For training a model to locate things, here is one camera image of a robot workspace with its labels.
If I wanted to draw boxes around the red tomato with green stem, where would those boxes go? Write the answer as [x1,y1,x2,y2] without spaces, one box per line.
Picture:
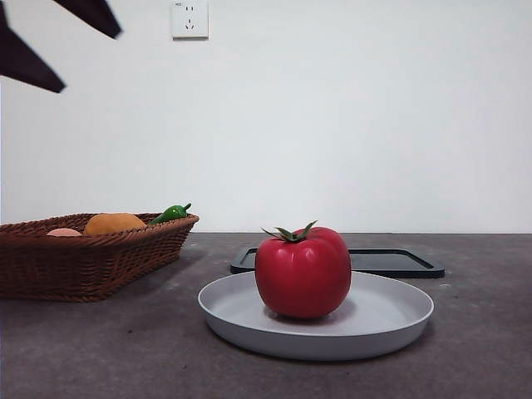
[254,219,352,320]

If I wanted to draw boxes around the yellow-orange potato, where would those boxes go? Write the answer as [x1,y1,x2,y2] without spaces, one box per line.
[83,212,148,237]

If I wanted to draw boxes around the green pepper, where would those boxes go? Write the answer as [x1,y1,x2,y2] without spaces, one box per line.
[147,202,193,227]

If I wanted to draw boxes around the brown wicker basket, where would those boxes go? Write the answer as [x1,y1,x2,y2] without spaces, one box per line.
[0,212,200,303]

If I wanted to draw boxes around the round grey plate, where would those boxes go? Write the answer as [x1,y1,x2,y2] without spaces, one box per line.
[197,270,436,362]

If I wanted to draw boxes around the dark rectangular tray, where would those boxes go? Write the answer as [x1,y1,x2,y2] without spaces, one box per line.
[229,247,446,279]

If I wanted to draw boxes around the white wall socket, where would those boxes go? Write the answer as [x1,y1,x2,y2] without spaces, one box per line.
[172,0,209,42]

